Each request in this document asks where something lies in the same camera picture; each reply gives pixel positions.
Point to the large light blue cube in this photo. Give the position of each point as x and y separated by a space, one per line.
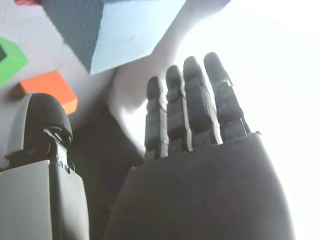
125 32

